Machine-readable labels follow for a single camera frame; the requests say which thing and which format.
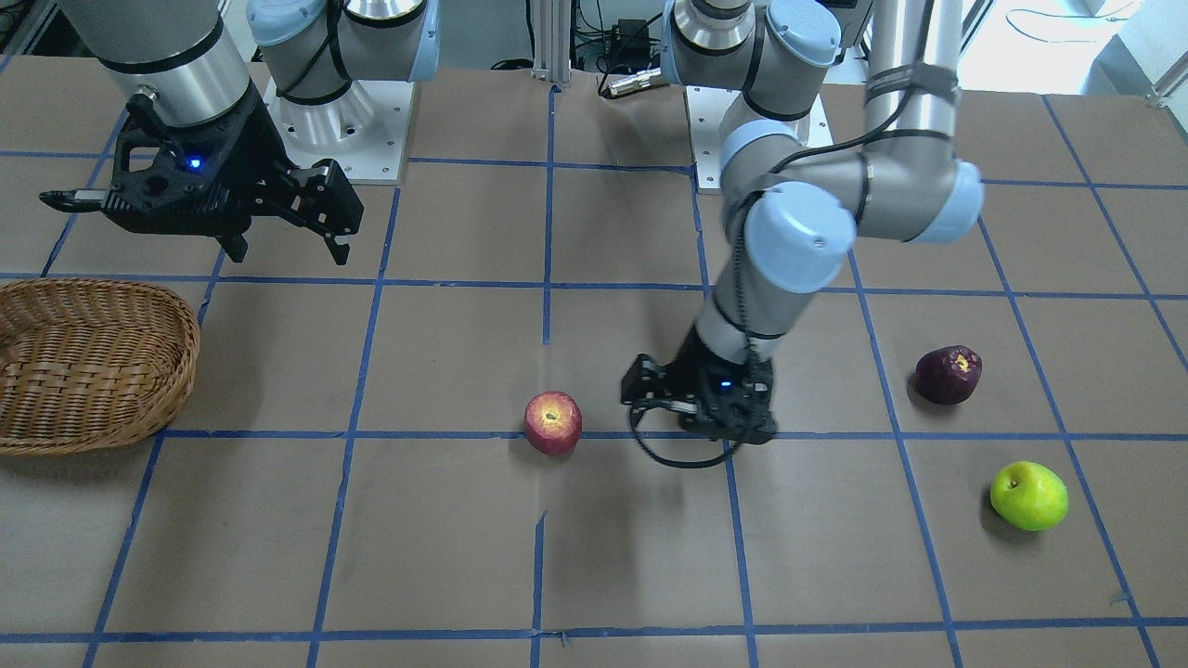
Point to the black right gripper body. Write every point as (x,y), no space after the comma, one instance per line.
(249,158)

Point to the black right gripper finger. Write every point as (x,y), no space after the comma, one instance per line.
(322,200)
(81,199)

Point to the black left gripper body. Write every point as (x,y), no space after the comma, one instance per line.
(694,360)

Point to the dark red apple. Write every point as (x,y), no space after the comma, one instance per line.
(948,375)

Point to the green apple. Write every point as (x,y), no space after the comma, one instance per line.
(1029,496)

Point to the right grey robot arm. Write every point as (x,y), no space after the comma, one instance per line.
(313,48)

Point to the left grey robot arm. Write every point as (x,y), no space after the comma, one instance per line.
(900,179)

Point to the woven wicker basket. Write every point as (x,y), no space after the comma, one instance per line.
(90,364)

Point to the aluminium frame post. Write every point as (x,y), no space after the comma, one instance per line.
(552,25)

